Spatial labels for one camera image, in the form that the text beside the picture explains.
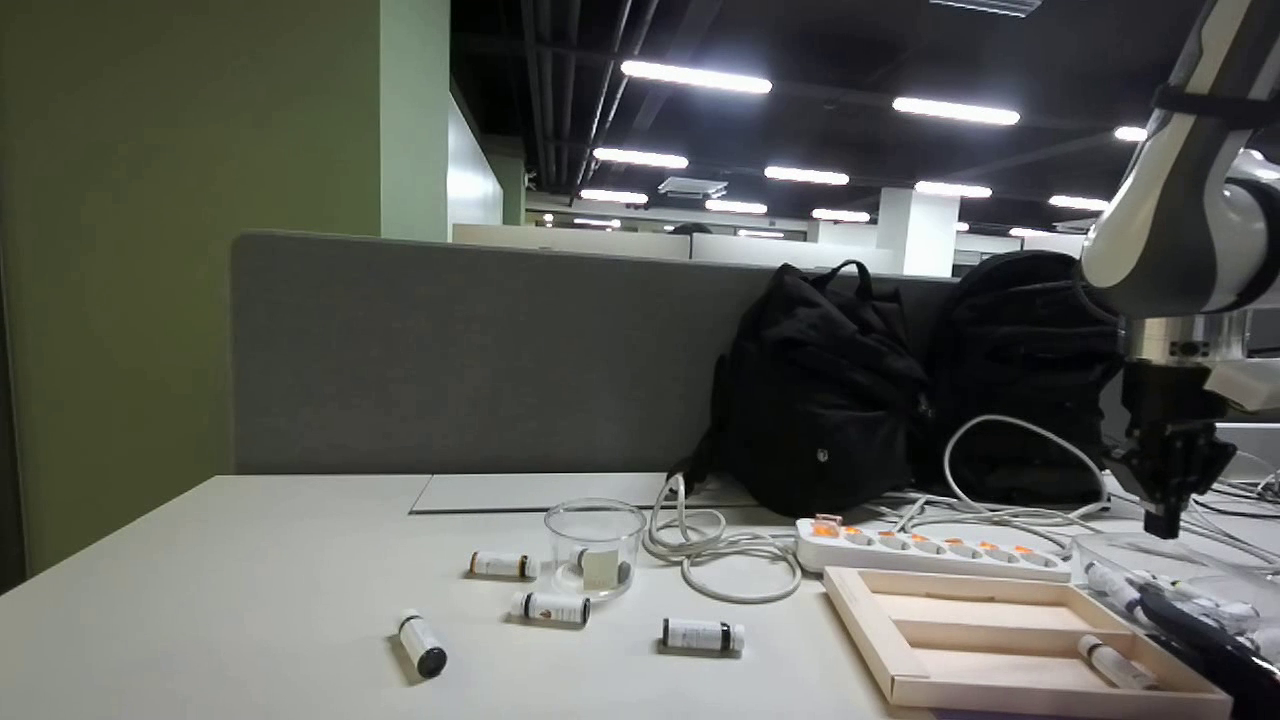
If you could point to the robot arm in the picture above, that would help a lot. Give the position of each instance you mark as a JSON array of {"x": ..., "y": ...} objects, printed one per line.
[{"x": 1165, "y": 230}]

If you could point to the black backpack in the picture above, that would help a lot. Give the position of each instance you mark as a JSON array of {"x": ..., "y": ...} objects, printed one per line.
[
  {"x": 820, "y": 400},
  {"x": 1020, "y": 370}
]

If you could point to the clear plastic container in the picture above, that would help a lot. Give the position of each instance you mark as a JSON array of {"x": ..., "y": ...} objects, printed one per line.
[{"x": 1200, "y": 560}]

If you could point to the white power strip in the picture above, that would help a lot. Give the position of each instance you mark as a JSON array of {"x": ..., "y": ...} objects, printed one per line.
[{"x": 920, "y": 550}]

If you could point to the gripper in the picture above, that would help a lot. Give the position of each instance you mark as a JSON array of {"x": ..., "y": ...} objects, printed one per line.
[{"x": 1165, "y": 400}]

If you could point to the grey desk partition screen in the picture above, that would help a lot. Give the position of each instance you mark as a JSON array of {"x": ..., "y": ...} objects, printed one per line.
[{"x": 450, "y": 360}]

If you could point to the wooden tray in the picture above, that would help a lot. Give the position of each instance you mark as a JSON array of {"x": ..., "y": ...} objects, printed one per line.
[{"x": 900, "y": 640}]

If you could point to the small white bottle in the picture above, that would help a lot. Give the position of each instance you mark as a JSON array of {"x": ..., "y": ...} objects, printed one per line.
[
  {"x": 1115, "y": 662},
  {"x": 548, "y": 607},
  {"x": 422, "y": 645},
  {"x": 500, "y": 565},
  {"x": 603, "y": 568},
  {"x": 1110, "y": 585},
  {"x": 1215, "y": 603},
  {"x": 700, "y": 634}
]

